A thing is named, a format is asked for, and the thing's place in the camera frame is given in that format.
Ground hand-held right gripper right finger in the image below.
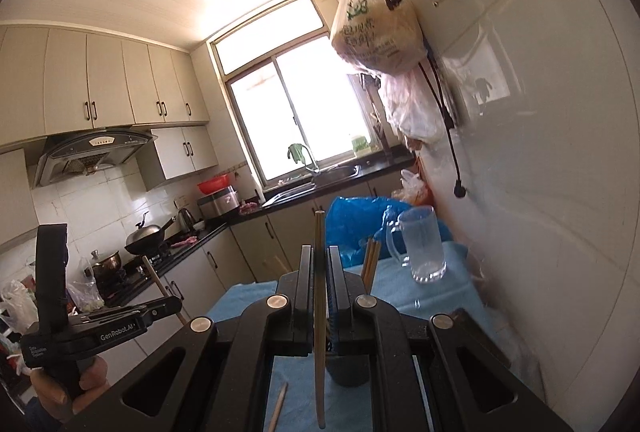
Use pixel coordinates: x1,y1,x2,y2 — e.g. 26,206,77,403
326,246,576,432

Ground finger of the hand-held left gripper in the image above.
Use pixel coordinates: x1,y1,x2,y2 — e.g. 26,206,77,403
134,295,184,329

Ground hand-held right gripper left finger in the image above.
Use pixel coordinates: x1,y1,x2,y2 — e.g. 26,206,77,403
60,245,316,432

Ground dark grey chopstick holder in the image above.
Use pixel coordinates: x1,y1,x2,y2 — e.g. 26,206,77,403
325,346,375,388

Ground person's left forearm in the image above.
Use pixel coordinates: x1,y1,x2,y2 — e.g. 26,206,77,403
22,402,68,432

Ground person's left hand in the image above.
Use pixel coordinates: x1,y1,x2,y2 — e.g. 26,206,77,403
29,354,112,424

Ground clear bag of greens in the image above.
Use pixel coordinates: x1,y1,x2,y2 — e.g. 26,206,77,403
67,281,105,314

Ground black gas stove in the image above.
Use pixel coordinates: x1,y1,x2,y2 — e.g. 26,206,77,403
104,255,173,305

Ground steel pot with lid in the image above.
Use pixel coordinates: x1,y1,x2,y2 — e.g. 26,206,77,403
89,249,124,282

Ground blue terry towel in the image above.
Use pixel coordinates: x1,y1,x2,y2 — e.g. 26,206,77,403
206,241,506,432

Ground black wok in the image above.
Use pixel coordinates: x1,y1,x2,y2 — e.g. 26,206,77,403
124,215,177,256

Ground beige base cabinets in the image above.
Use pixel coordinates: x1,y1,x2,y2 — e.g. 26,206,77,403
107,179,416,388

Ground blue plastic bag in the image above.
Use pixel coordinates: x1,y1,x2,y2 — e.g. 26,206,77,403
325,196,417,269

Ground steel sink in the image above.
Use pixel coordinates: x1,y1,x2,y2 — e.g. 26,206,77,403
262,165,362,209

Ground clear glass mug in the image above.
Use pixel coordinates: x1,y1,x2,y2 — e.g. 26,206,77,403
385,206,448,284

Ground silver rice cooker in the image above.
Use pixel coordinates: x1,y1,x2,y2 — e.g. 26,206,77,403
197,185,242,220

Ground grey range hood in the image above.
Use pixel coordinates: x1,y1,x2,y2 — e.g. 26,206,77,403
32,129,159,189

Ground red plastic basin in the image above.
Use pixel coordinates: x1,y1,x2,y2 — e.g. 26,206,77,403
196,174,237,195

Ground chrome faucet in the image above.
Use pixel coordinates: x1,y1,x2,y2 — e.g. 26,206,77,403
299,146,322,177

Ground white orange plastic bag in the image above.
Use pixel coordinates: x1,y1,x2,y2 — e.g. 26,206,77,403
399,169,435,207

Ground black kitchen countertop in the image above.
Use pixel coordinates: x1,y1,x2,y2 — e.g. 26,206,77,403
102,147,418,310

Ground kitchen window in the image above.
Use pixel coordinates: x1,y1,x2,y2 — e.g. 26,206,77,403
209,0,397,194

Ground hanging white plastic bag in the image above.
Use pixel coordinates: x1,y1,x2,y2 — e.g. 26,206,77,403
377,67,447,144

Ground hanging printed plastic bag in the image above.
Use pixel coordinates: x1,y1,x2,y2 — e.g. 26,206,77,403
330,0,427,74

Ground beige wall cabinets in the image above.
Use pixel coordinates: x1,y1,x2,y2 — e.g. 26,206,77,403
0,25,219,192

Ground black cable with plug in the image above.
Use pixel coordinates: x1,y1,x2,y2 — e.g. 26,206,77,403
419,61,469,201

